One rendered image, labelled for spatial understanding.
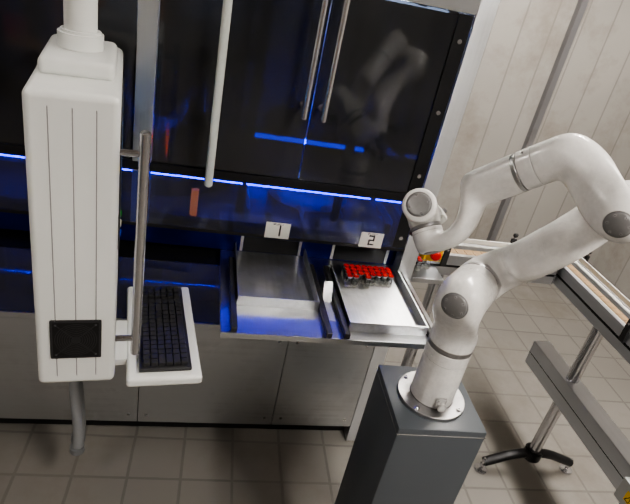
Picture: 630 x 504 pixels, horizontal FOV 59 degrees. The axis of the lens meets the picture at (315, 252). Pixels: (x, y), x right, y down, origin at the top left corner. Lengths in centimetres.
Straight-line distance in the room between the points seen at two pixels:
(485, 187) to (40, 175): 95
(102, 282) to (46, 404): 112
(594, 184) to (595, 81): 316
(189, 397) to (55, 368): 91
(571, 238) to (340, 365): 127
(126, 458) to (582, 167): 195
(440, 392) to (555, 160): 67
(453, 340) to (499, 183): 41
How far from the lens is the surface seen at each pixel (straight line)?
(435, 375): 152
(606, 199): 120
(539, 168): 127
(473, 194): 132
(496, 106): 408
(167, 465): 243
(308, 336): 167
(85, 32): 140
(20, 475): 246
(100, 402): 240
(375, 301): 191
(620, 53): 440
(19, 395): 244
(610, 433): 240
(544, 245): 130
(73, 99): 121
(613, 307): 238
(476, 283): 134
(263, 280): 188
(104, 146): 124
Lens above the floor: 188
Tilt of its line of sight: 28 degrees down
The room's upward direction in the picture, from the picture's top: 12 degrees clockwise
